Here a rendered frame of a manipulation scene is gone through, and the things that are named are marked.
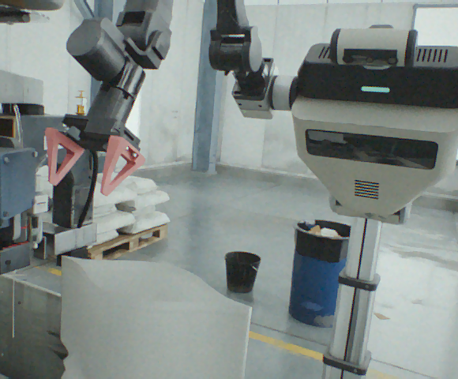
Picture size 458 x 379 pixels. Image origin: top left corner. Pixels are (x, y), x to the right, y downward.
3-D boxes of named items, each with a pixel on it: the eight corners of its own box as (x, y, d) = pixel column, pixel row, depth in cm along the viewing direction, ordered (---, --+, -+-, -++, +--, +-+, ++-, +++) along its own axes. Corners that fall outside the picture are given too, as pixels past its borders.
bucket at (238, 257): (264, 286, 358) (267, 256, 353) (249, 298, 331) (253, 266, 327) (230, 277, 370) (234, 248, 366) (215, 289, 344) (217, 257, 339)
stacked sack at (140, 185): (160, 192, 458) (161, 178, 456) (134, 197, 419) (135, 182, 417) (110, 182, 486) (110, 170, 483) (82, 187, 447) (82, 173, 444)
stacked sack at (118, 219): (138, 225, 413) (138, 211, 411) (90, 242, 353) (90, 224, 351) (102, 217, 430) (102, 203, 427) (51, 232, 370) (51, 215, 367)
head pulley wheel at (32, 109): (53, 116, 100) (53, 105, 100) (20, 115, 92) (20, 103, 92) (25, 113, 104) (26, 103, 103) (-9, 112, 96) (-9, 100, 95)
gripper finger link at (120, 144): (101, 187, 55) (128, 123, 58) (60, 179, 58) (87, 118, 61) (129, 206, 61) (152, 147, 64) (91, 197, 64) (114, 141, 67)
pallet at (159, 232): (166, 237, 469) (167, 224, 467) (91, 269, 361) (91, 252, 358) (106, 223, 501) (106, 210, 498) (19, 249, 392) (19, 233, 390)
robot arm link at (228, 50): (261, 55, 105) (241, 54, 107) (249, 25, 96) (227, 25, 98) (251, 88, 102) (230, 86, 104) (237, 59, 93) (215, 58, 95)
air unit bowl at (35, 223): (45, 242, 92) (46, 214, 91) (34, 245, 90) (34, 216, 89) (35, 239, 94) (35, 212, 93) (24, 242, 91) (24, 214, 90)
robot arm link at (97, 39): (173, 40, 68) (129, 40, 72) (136, -17, 58) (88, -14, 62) (147, 106, 65) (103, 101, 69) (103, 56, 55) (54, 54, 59)
